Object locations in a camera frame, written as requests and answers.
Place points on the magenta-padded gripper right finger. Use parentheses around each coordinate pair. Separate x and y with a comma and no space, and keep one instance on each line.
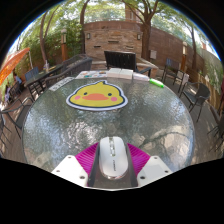
(140,160)

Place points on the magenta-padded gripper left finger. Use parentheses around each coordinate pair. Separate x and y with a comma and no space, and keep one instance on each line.
(85,160)

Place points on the white computer mouse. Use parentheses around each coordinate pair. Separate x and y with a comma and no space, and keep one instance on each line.
(113,158)

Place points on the yellow duck-shaped mouse pad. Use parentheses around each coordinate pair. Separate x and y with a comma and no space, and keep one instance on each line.
(96,96)

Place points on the black metal mesh chair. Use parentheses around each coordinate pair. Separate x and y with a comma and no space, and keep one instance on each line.
(20,116)

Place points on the green marker block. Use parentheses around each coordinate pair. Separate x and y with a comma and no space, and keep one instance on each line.
(156,83)

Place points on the white licence plate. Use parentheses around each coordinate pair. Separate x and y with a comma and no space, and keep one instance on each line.
(61,84)

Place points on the small closed booklet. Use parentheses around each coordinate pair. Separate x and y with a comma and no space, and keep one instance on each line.
(140,77)

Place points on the colourful picture sheet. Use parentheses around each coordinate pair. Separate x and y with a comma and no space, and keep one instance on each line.
(91,74)

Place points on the open white book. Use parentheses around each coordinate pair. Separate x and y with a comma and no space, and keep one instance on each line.
(120,73)

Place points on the grey mesh patio chair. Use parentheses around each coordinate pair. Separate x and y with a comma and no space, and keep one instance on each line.
(201,93)

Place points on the grey wicker chair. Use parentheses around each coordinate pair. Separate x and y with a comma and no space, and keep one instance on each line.
(76,68)

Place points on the dark round patio table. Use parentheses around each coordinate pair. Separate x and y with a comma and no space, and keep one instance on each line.
(41,75)

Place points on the black metal armchair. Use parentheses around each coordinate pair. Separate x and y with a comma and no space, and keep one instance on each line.
(172,65)

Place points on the blue chair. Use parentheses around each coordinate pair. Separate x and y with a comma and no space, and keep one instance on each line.
(31,74)

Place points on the black slatted chair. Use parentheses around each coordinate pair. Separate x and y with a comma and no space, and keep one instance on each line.
(120,60)

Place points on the person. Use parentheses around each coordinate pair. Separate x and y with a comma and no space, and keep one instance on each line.
(17,79)

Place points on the large tree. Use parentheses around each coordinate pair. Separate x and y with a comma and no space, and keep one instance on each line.
(146,43)

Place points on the orange parasol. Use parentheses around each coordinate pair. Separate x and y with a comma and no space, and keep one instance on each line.
(11,63)

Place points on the slim leaning tree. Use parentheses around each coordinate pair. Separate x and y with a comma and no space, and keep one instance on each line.
(82,26)

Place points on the grey wall box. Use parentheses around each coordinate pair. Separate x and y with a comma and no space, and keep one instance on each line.
(153,54)

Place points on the wooden lamp post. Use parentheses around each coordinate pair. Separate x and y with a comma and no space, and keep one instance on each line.
(184,58)
(63,46)

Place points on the wall lantern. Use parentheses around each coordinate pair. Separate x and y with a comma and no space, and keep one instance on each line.
(88,36)
(139,36)

